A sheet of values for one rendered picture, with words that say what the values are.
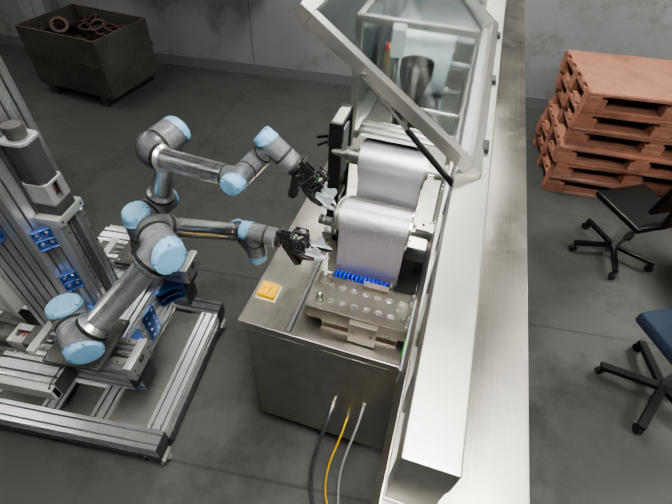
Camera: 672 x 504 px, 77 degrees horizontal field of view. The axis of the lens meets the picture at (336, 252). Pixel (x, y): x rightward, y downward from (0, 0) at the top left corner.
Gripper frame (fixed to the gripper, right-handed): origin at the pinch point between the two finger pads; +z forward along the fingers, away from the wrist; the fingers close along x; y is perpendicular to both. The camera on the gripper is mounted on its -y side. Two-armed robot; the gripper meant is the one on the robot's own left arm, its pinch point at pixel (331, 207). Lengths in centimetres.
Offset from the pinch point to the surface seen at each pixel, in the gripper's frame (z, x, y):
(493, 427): 30, -72, 49
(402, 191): 16.3, 15.8, 15.7
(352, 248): 14.5, -8.1, -0.6
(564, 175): 174, 226, 7
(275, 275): 7.6, -8.7, -40.7
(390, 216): 13.3, -3.6, 17.8
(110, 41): -183, 234, -239
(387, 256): 24.1, -8.1, 8.0
